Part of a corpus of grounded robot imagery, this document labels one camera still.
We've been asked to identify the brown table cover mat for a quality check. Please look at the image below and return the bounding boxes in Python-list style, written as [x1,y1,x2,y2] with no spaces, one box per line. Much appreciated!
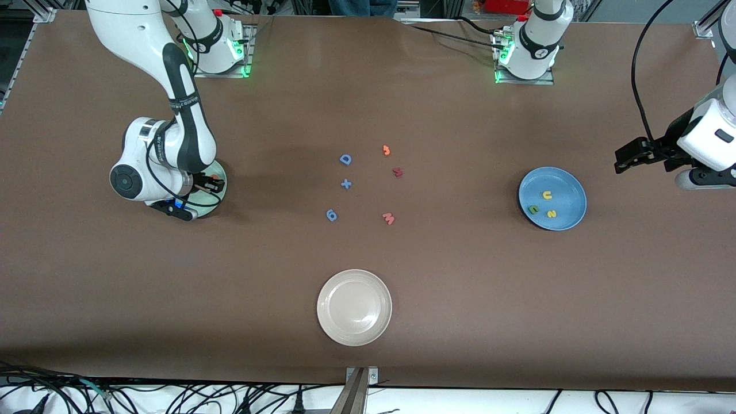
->
[0,10,736,392]

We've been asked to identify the red box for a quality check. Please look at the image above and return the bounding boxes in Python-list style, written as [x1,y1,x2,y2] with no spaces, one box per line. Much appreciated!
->
[483,0,532,15]

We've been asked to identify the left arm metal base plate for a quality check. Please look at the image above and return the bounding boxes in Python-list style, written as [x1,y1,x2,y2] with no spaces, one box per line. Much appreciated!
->
[494,29,555,86]

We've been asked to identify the black cable across table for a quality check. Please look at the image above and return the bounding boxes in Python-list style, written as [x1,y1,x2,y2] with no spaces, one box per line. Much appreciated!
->
[402,17,501,49]

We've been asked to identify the blue plate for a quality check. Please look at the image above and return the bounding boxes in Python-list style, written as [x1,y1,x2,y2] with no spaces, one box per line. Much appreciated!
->
[518,166,588,232]

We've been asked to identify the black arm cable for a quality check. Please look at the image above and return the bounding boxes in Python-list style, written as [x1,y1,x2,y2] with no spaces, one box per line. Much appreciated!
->
[145,0,226,208]
[631,0,676,150]

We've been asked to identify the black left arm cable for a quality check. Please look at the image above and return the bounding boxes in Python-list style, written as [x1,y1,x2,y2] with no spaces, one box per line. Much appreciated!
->
[631,0,676,150]

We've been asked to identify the tangled black cables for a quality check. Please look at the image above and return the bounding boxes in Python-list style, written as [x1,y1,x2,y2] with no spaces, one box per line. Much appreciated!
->
[0,361,346,414]

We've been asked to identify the aluminium extrusion bar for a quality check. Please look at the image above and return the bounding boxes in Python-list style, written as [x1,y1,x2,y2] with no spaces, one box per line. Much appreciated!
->
[331,366,380,414]

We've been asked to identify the person in blue jeans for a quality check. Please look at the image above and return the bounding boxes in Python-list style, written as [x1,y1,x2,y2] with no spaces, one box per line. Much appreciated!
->
[328,0,398,18]

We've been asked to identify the pale green plate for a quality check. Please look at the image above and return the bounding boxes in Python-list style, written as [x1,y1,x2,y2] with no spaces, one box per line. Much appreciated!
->
[183,160,228,218]

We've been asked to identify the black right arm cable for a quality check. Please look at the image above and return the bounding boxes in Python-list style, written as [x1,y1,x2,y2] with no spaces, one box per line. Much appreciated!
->
[145,0,226,208]

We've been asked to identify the aluminium frame rail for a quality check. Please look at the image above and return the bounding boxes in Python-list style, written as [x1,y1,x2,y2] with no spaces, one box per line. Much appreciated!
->
[0,6,58,113]
[693,0,736,40]

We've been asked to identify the teal cable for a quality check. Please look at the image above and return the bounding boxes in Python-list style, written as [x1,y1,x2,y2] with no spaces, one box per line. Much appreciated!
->
[79,378,113,400]

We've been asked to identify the beige plate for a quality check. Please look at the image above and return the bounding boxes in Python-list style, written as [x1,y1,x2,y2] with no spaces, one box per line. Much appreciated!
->
[316,269,393,347]

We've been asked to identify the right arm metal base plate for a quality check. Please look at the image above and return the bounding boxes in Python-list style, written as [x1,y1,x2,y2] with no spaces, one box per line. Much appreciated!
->
[191,24,254,78]

